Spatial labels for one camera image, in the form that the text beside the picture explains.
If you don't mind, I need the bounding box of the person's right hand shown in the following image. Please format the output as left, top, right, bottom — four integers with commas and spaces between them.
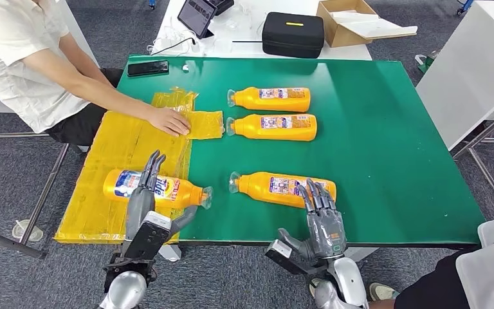
147, 106, 192, 138

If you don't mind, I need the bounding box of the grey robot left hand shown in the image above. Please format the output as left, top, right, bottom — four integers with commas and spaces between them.
123, 150, 199, 243

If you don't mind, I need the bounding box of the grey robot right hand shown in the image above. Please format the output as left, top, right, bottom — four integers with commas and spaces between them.
277, 178, 347, 261

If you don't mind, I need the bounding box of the orange detergent bottle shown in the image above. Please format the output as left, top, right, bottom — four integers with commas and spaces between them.
225, 113, 318, 142
102, 169, 214, 210
226, 87, 311, 113
229, 171, 337, 209

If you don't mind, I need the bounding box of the yellow taped board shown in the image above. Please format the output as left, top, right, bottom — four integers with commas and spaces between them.
53, 109, 193, 245

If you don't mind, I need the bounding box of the black smartphone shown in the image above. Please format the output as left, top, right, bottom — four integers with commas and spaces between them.
127, 60, 170, 78

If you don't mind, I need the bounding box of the green-topped table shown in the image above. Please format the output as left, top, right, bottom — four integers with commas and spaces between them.
114, 54, 486, 263

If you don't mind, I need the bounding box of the black tablet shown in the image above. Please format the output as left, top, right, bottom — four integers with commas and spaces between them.
177, 0, 218, 40

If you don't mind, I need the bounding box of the clear round floor cup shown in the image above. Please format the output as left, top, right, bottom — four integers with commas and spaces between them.
12, 219, 44, 243

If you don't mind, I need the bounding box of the person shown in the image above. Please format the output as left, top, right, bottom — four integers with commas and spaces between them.
368, 211, 494, 309
0, 0, 192, 148

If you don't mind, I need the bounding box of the black device box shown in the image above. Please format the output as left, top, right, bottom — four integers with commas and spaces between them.
207, 0, 235, 16

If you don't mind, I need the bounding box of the black zip case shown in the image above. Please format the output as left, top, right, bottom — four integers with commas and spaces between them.
262, 12, 325, 59

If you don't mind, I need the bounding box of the white desk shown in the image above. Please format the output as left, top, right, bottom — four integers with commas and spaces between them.
150, 0, 374, 61

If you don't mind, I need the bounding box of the cardboard box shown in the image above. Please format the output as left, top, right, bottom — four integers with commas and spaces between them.
316, 0, 418, 48

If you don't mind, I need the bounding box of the green floor stand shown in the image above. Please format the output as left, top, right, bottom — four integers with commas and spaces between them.
414, 50, 439, 75

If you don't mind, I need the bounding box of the white foam sheet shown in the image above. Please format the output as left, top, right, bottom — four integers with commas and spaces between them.
330, 9, 418, 41

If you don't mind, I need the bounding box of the white table with steel legs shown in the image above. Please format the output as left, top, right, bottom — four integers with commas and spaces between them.
415, 0, 494, 214

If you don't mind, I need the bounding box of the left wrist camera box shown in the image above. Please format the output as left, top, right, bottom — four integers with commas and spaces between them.
121, 212, 172, 262

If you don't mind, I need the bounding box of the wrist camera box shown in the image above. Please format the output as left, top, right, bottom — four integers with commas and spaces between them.
121, 212, 172, 262
265, 239, 329, 277

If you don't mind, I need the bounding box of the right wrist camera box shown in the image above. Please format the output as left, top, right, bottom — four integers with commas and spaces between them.
265, 239, 329, 277

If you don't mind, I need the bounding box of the black cable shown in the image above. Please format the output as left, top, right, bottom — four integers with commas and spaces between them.
150, 37, 197, 57

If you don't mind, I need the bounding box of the white table with metal frame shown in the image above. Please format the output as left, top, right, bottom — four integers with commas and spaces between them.
0, 0, 101, 261

